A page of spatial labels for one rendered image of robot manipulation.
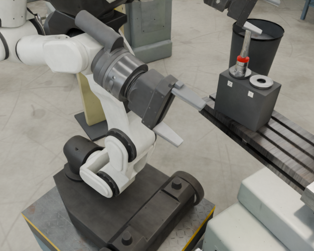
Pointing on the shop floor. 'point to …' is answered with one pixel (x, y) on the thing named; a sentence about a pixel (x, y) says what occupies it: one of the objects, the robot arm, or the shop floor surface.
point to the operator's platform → (196, 210)
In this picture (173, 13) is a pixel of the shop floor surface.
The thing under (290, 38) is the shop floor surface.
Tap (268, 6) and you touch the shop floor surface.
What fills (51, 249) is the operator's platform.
